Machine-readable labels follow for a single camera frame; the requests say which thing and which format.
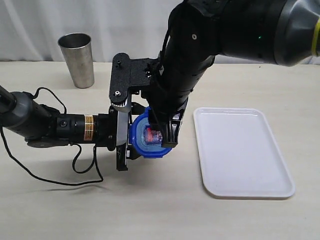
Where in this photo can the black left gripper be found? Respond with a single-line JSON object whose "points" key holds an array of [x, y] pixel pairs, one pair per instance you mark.
{"points": [[113, 132]]}

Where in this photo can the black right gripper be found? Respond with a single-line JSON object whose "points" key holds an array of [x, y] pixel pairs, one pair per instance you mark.
{"points": [[164, 88]]}

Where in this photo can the blue plastic lid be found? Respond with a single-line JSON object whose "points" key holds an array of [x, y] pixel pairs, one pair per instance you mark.
{"points": [[147, 142]]}

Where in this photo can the stainless steel cup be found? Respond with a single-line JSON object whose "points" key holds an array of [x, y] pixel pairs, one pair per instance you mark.
{"points": [[77, 52]]}

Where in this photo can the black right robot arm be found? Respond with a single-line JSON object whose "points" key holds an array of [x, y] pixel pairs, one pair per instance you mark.
{"points": [[280, 32]]}

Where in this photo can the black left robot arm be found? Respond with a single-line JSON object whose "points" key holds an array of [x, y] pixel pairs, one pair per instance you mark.
{"points": [[43, 126]]}

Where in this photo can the white plastic tray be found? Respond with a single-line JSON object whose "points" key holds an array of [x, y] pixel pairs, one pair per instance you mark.
{"points": [[239, 156]]}

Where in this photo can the white curtain backdrop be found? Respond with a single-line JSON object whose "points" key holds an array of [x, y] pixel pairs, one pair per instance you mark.
{"points": [[30, 29]]}

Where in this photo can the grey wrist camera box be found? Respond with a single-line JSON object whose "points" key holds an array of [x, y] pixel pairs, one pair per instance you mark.
{"points": [[122, 128]]}

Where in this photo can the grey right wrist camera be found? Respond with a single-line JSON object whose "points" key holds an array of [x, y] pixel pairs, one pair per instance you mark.
{"points": [[124, 106]]}

